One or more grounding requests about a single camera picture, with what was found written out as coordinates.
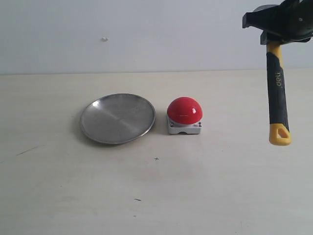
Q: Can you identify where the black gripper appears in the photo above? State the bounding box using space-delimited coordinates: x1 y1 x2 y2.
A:
242 0 313 45

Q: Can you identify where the yellow black claw hammer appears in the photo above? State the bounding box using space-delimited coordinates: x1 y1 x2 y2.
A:
253 4 292 146

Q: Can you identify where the red dome push button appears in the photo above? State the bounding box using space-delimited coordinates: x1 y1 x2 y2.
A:
166 96 203 135

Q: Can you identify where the round stainless steel plate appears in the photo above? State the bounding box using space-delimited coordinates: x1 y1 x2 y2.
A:
80 93 156 145

